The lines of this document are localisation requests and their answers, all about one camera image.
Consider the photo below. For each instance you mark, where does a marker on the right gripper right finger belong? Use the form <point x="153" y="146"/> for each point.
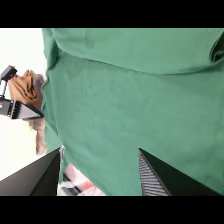
<point x="166" y="181"/>

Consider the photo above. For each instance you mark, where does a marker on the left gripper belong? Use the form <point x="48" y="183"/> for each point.
<point x="6" y="108"/>

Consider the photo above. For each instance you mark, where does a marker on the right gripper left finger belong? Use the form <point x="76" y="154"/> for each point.
<point x="36" y="180"/>

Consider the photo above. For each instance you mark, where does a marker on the green T-shirt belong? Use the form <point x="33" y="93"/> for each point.
<point x="140" y="110"/>

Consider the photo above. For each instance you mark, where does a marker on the brown garment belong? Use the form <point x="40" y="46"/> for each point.
<point x="25" y="88"/>

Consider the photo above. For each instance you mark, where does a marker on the cream garment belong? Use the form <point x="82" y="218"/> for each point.
<point x="40" y="140"/>

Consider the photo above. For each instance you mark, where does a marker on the checked shirt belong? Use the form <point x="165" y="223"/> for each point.
<point x="81" y="185"/>

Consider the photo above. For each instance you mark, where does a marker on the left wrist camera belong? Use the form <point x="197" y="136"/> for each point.
<point x="9" y="72"/>

